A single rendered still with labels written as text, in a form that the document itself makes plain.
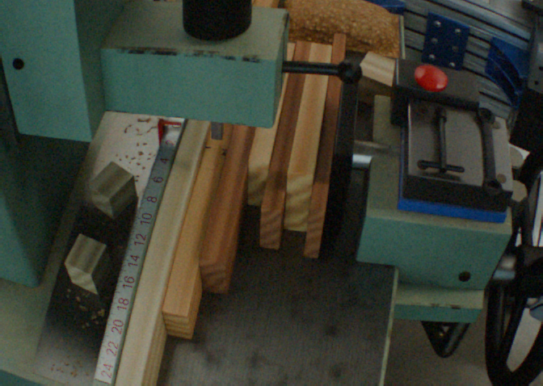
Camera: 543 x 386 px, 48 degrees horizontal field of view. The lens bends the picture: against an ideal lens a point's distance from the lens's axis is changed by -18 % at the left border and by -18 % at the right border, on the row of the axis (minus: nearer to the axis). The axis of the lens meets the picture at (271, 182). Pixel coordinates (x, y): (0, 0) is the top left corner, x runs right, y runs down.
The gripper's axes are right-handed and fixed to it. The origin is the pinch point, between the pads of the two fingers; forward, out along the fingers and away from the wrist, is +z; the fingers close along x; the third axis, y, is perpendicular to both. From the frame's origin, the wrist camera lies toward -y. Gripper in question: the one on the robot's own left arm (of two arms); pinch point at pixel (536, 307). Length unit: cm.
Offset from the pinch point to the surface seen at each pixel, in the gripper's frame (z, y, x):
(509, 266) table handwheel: 1.9, -16.4, -2.3
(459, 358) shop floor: 28, 66, 22
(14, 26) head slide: 27, -64, -7
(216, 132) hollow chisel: 22.3, -42.7, -1.5
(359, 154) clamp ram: 12.1, -37.2, -1.7
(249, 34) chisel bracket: 15, -51, -1
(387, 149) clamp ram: 10.0, -36.3, -0.8
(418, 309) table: 9.6, -25.5, -10.4
